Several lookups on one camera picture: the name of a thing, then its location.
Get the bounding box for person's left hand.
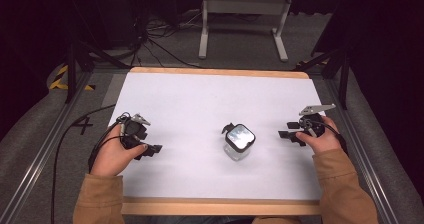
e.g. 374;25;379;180
90;133;149;178

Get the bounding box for black tripod stand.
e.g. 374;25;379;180
65;27;131;104
294;33;351;111

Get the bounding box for yellow black floor tape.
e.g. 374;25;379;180
49;64;96;92

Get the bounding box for black floor cables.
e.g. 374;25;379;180
109;10;208;70

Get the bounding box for white metal stand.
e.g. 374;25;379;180
198;0;294;63

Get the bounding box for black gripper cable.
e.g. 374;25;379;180
308;117;348;155
50;104;132;224

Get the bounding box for person's right hand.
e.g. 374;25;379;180
295;115;343;156

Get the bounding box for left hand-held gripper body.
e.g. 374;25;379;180
116;113;152;150

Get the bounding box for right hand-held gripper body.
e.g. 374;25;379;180
297;103;337;138

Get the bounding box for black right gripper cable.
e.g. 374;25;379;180
308;117;348;155

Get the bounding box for clear jar with black lid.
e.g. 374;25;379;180
221;122;257;162

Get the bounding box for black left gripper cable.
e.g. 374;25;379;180
50;104;132;224

